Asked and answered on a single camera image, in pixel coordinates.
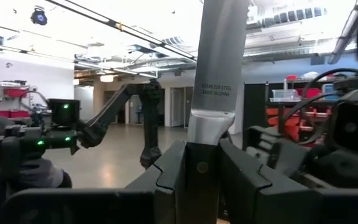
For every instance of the black ceiling device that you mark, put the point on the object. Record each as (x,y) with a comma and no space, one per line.
(38,16)

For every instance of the clear storage box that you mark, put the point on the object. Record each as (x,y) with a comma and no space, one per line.
(284,95)

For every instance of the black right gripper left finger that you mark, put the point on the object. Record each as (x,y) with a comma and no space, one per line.
(120,205)

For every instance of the red storage box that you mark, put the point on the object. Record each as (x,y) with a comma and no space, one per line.
(308,93)

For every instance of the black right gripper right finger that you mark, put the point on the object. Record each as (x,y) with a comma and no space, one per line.
(275,205)

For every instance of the person's hand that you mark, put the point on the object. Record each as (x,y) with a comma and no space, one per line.
(39,172)

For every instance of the shelf with red bins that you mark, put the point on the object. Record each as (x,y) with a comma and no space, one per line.
(291,121)

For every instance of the black partition panel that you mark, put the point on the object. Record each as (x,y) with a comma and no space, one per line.
(255,109)

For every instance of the red storage bin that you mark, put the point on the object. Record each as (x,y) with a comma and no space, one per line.
(14,92)

